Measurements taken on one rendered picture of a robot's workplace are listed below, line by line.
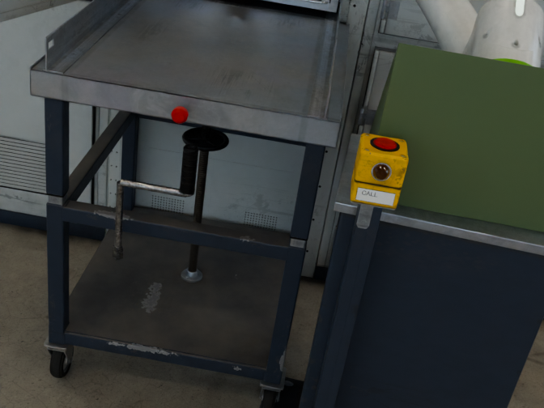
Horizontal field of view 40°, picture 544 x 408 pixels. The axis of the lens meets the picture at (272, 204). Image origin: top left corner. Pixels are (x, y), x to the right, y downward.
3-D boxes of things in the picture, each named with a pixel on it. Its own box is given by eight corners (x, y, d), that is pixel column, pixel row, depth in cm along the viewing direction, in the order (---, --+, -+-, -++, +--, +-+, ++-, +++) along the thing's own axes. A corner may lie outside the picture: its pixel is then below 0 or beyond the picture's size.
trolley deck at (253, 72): (336, 148, 147) (342, 121, 144) (30, 95, 149) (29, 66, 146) (346, 44, 206) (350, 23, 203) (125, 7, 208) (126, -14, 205)
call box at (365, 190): (396, 211, 126) (410, 158, 121) (349, 203, 127) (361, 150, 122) (394, 189, 133) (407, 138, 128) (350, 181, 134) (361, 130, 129)
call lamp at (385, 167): (389, 185, 123) (393, 167, 121) (368, 182, 123) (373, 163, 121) (388, 182, 124) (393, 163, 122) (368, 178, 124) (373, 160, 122)
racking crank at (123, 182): (110, 260, 162) (114, 136, 147) (114, 252, 165) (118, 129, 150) (185, 274, 162) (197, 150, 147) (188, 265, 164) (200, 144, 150)
